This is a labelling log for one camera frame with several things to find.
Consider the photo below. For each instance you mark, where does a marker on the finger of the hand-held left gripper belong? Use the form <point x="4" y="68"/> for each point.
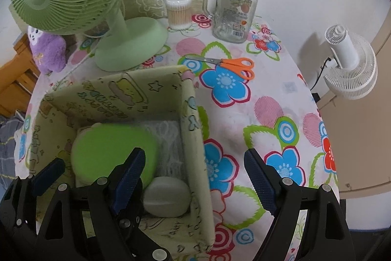
<point x="49" y="175"/>

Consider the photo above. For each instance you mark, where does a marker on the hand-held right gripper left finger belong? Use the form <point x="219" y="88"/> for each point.
<point x="129" y="181"/>

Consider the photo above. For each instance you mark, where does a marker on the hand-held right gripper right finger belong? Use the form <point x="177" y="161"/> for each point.
<point x="259" y="184"/>

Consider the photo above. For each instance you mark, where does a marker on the green round case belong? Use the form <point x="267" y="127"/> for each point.
<point x="113" y="151"/>

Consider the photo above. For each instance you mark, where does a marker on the round white lid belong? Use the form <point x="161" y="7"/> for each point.
<point x="166" y="195"/>

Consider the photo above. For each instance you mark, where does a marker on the grey plaid pillow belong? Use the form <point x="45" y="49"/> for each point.
<point x="7" y="141"/>

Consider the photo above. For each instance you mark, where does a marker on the floral tablecloth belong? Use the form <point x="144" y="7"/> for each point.
<point x="275" y="86"/>

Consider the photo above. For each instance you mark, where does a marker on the black power plug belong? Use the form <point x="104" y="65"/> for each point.
<point x="316" y="96"/>

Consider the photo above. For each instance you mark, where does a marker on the wooden chair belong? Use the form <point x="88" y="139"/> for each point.
<point x="15" y="74"/>

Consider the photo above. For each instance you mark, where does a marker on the purple plush bunny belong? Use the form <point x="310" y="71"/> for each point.
<point x="49" y="50"/>

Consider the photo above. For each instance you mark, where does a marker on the white clip fan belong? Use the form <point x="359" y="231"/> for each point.
<point x="351" y="62"/>

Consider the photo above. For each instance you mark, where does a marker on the glass jar mug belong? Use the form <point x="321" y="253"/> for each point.
<point x="235" y="13"/>

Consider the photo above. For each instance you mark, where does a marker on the cotton swab container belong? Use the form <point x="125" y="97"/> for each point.
<point x="178" y="11"/>

